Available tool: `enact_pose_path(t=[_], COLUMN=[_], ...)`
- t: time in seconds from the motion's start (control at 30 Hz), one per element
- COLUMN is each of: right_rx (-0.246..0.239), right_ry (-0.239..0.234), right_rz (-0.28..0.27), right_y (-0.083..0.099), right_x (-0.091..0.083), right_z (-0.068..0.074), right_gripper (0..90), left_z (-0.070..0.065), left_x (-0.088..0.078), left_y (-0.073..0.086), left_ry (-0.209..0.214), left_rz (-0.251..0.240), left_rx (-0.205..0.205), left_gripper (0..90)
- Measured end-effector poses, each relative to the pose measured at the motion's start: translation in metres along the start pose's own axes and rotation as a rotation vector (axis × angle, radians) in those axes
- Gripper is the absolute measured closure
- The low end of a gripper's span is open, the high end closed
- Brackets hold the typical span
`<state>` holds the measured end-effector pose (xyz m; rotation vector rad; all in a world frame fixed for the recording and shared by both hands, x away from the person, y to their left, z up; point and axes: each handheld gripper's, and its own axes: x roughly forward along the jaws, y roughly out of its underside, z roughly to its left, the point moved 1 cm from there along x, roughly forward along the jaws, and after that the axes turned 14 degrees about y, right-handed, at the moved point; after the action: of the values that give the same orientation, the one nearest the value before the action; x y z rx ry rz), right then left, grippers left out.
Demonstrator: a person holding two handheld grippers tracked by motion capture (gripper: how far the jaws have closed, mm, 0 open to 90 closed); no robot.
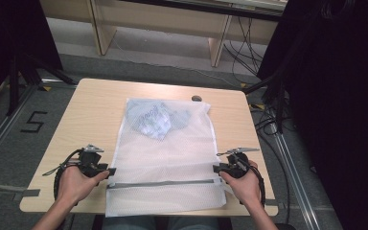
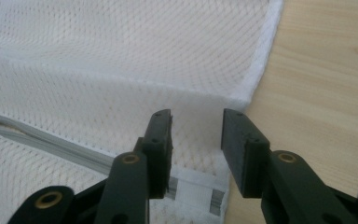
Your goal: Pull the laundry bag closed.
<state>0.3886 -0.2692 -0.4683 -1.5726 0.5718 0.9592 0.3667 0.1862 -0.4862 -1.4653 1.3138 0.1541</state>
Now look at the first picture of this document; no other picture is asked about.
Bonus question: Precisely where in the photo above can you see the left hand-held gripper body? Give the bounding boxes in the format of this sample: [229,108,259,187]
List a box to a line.
[76,144,109,179]

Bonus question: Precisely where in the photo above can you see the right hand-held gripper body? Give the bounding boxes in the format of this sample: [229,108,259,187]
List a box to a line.
[216,147,261,179]

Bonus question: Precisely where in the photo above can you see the white mesh laundry bag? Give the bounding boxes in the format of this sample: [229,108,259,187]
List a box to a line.
[104,97,228,219]

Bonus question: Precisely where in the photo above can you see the person's right hand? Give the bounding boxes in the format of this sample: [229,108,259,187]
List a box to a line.
[218,160,263,209]

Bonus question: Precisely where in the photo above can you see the person's left hand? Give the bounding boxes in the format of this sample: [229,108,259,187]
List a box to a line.
[56,165,110,206]

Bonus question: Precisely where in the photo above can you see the crumpled pale blue garment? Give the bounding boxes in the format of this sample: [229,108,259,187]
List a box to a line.
[126,99,193,141]

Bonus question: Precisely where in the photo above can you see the grey floor tape strip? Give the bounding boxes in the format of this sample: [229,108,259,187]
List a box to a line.
[11,188,41,202]

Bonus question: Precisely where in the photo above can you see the black metal stand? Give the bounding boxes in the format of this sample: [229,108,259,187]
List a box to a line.
[242,72,289,135]
[5,53,78,117]

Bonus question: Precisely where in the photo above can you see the black curtain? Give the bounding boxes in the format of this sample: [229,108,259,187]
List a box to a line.
[0,0,63,111]
[257,0,368,230]

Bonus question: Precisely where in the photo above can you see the light wooden desk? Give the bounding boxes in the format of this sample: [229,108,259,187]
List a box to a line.
[39,0,289,69]

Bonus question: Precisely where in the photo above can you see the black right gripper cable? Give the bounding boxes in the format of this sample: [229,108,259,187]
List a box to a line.
[248,165,266,207]

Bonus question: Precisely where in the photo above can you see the black floor cables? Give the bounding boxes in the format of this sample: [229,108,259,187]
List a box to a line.
[248,101,292,224]

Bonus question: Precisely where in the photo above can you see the metal floor rail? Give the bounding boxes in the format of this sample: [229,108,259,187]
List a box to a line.
[269,123,322,230]
[0,83,36,173]

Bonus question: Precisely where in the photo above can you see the bundle of black cables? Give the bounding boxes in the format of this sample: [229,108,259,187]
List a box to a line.
[222,15,270,84]

